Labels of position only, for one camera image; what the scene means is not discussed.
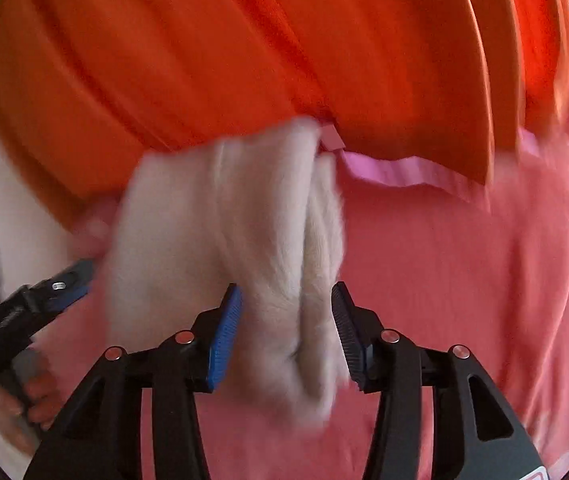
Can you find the pink sweater with black hearts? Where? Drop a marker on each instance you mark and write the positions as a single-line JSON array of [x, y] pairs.
[[204, 220]]

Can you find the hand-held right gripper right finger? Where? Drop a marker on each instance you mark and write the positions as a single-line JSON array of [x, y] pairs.
[[349, 340]]

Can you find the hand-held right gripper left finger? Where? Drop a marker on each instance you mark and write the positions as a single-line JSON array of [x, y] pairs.
[[224, 340]]

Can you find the person's left hand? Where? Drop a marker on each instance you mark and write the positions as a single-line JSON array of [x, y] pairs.
[[47, 395]]

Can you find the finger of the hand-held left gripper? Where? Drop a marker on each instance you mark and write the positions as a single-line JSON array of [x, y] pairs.
[[64, 287]]

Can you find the pink bow-print blanket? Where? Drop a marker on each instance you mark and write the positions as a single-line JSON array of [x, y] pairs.
[[464, 285]]

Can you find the light pink cloth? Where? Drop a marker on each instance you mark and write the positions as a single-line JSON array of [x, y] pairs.
[[374, 170]]

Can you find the person's left forearm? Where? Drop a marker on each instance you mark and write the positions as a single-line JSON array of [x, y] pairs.
[[9, 445]]

